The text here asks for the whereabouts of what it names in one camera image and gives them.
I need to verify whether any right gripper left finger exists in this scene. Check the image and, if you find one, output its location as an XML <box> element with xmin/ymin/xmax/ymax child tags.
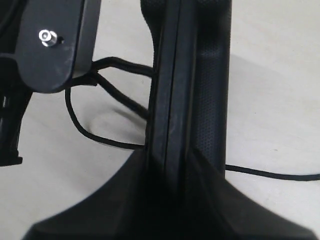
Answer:
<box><xmin>23</xmin><ymin>149</ymin><xmax>160</xmax><ymax>240</ymax></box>

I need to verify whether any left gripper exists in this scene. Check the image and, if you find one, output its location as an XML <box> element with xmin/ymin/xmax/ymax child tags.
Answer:
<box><xmin>0</xmin><ymin>0</ymin><xmax>100</xmax><ymax>167</ymax></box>

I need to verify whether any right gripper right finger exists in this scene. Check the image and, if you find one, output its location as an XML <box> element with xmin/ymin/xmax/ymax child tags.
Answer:
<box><xmin>184</xmin><ymin>149</ymin><xmax>317</xmax><ymax>240</ymax></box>

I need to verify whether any black braided rope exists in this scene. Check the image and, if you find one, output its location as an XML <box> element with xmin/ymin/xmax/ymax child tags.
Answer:
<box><xmin>64</xmin><ymin>56</ymin><xmax>320</xmax><ymax>181</ymax></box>

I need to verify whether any black plastic carrying case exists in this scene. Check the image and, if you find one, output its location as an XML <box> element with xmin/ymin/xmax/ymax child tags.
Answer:
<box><xmin>140</xmin><ymin>0</ymin><xmax>232</xmax><ymax>196</ymax></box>

